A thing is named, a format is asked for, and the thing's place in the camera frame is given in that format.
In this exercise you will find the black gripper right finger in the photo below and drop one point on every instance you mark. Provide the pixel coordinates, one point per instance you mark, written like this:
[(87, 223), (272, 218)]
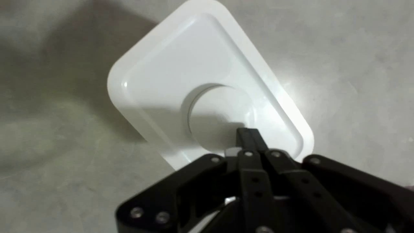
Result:
[(345, 194)]

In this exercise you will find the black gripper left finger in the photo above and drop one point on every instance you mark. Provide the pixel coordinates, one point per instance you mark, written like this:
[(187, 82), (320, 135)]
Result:
[(182, 194)]

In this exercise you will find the white rectangular storage lid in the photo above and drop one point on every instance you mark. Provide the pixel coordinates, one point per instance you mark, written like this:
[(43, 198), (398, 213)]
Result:
[(172, 69)]

